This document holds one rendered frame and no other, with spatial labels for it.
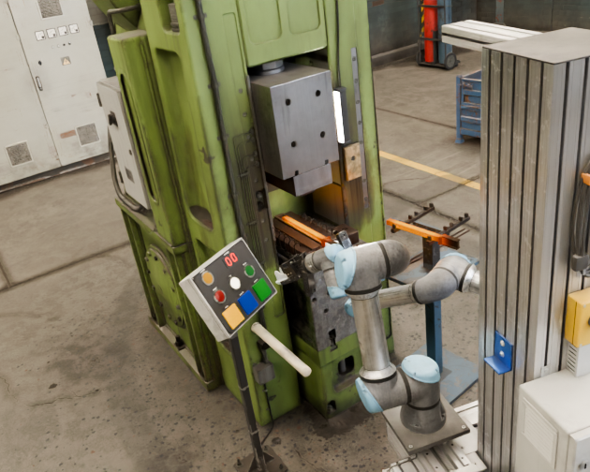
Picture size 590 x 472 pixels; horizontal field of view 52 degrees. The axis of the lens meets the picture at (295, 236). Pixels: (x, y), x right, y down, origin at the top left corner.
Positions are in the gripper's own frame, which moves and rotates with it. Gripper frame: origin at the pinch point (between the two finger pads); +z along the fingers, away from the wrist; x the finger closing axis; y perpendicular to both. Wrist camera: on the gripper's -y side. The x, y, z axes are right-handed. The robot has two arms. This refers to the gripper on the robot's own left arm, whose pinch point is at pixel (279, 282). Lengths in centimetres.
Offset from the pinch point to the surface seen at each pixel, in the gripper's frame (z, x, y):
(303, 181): -6.0, -39.4, 27.6
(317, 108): -25, -49, 51
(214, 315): 11.3, 26.9, 4.9
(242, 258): 11.2, 0.0, 15.3
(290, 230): 28, -52, 8
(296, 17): -33, -60, 87
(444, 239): -33, -69, -29
